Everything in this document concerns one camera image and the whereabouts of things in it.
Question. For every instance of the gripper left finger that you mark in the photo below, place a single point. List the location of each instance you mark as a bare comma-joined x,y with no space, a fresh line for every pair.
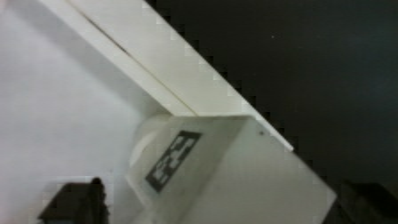
76,205

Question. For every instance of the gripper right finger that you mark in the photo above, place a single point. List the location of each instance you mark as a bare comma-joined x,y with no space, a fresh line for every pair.
368,203

